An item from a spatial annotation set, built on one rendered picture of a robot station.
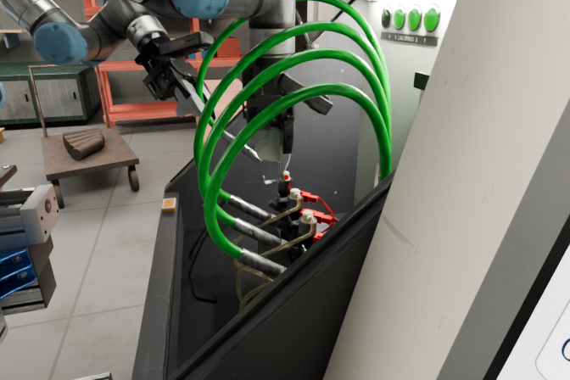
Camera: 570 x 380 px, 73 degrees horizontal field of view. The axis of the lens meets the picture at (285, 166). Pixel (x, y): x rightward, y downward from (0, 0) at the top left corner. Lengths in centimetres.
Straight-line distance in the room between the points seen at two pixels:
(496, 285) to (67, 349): 198
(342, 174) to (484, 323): 88
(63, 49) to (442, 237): 70
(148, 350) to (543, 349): 49
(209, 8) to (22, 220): 66
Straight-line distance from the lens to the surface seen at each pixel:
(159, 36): 87
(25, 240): 104
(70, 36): 81
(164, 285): 72
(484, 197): 28
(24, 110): 593
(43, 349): 217
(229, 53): 519
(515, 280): 26
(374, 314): 39
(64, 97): 576
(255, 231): 57
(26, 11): 86
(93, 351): 206
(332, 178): 111
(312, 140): 105
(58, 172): 322
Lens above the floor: 139
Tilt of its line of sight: 22 degrees down
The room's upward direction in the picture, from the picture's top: straight up
